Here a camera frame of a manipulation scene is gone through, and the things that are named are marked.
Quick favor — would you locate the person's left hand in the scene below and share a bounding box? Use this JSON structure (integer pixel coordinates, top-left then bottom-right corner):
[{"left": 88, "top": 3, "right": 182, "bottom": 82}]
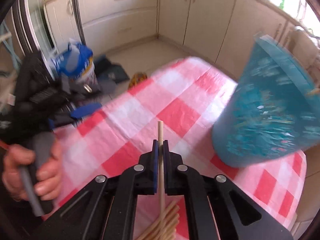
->
[{"left": 2, "top": 139, "right": 63, "bottom": 202}]

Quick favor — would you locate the blue plastic bag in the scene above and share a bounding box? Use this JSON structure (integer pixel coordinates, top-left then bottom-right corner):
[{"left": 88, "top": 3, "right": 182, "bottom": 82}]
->
[{"left": 47, "top": 40, "right": 93, "bottom": 78}]

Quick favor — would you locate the floral yellow slipper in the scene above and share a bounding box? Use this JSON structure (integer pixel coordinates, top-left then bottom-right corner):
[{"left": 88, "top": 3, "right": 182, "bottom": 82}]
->
[{"left": 128, "top": 72, "right": 148, "bottom": 89}]

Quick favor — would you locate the red checkered tablecloth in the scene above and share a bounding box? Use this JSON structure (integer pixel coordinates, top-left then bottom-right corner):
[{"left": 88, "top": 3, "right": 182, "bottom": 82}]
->
[{"left": 42, "top": 56, "right": 308, "bottom": 240}]

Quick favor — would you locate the teal perforated bin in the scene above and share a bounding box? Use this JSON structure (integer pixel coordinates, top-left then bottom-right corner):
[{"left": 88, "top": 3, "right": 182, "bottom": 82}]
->
[{"left": 212, "top": 34, "right": 319, "bottom": 167}]

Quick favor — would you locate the mop handle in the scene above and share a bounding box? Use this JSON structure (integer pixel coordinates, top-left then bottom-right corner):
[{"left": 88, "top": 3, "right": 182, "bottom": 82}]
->
[{"left": 71, "top": 0, "right": 86, "bottom": 45}]

